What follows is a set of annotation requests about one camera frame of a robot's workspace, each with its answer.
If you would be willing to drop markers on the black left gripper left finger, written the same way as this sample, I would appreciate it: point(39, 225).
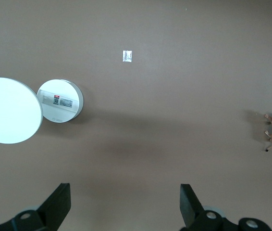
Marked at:
point(52, 204)

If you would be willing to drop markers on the small tape patch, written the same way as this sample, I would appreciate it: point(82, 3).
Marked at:
point(127, 56)

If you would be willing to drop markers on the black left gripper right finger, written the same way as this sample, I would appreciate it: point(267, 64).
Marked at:
point(194, 216)

